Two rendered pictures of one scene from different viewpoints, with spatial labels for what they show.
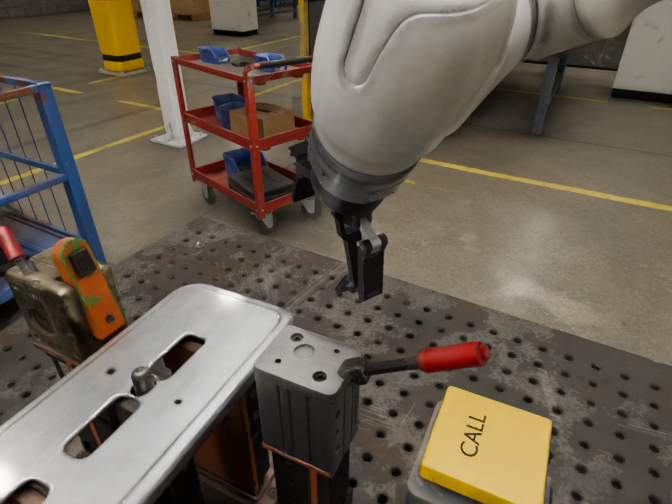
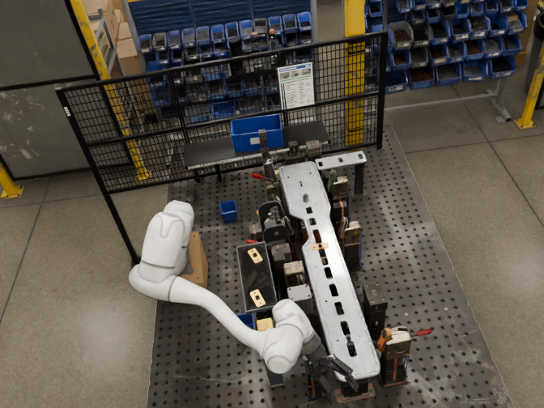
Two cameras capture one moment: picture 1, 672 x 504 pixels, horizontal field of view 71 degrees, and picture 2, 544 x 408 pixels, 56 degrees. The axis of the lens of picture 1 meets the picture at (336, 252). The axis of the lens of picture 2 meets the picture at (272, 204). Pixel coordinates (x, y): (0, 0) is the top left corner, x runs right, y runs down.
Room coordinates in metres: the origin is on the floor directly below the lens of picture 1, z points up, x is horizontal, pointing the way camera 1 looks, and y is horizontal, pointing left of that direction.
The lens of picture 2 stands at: (1.22, -0.56, 2.94)
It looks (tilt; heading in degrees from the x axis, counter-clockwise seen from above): 44 degrees down; 151
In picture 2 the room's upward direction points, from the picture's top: 8 degrees counter-clockwise
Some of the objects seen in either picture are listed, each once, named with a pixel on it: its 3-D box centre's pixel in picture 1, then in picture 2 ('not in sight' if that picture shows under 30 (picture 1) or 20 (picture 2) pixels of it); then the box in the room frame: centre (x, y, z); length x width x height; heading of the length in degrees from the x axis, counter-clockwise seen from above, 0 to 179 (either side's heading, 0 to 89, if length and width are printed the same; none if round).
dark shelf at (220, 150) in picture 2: not in sight; (256, 144); (-1.03, 0.64, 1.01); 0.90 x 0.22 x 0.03; 64
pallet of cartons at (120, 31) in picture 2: not in sight; (125, 51); (-3.90, 0.80, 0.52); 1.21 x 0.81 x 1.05; 154
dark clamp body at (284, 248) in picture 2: not in sight; (284, 273); (-0.19, 0.24, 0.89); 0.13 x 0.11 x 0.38; 64
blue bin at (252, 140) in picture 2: not in sight; (257, 133); (-1.03, 0.66, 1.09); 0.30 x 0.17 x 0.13; 59
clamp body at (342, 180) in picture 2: not in sight; (340, 201); (-0.41, 0.79, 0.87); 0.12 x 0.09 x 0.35; 64
